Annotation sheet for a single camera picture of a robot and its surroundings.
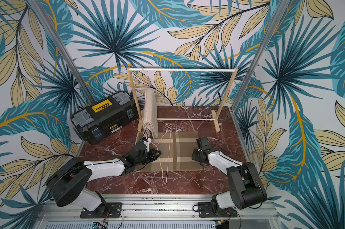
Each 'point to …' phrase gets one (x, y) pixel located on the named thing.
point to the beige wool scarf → (149, 127)
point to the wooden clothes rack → (217, 114)
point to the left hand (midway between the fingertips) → (161, 154)
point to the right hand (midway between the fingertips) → (189, 157)
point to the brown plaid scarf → (176, 148)
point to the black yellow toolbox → (105, 118)
